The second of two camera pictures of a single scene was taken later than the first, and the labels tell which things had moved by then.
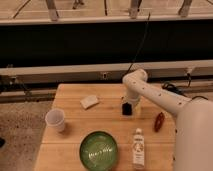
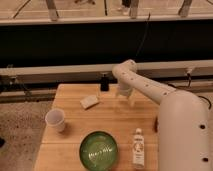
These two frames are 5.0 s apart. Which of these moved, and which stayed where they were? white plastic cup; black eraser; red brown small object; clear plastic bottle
Moved: black eraser
Stayed: red brown small object; white plastic cup; clear plastic bottle
